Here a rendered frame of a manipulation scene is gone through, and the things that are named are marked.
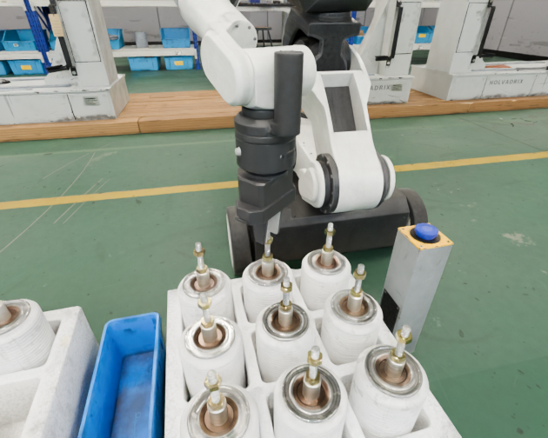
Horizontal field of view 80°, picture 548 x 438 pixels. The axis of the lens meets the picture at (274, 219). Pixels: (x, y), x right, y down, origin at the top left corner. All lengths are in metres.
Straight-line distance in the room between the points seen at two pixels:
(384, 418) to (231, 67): 0.48
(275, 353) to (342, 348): 0.12
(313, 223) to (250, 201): 0.43
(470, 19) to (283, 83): 2.65
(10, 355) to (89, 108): 1.91
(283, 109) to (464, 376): 0.69
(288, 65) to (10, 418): 0.71
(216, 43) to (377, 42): 2.35
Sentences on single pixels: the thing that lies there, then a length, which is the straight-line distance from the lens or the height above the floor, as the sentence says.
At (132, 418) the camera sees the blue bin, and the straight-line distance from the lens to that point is 0.78.
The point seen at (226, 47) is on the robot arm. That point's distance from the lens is 0.44.
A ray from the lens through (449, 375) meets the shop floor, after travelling 0.87.
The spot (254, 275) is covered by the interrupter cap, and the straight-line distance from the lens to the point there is 0.61.
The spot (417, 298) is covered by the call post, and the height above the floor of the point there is 0.19.
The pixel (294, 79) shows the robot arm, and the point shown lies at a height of 0.60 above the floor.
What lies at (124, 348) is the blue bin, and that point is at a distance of 0.85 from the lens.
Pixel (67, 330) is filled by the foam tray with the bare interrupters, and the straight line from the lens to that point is 0.72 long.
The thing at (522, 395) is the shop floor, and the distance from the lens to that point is 0.91.
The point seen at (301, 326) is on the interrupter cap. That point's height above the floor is 0.25.
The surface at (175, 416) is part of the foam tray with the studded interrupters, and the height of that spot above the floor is 0.18.
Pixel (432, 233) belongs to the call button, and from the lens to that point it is 0.65.
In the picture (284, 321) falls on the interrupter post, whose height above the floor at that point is 0.26.
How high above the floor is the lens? 0.67
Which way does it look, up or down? 33 degrees down
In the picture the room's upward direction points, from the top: straight up
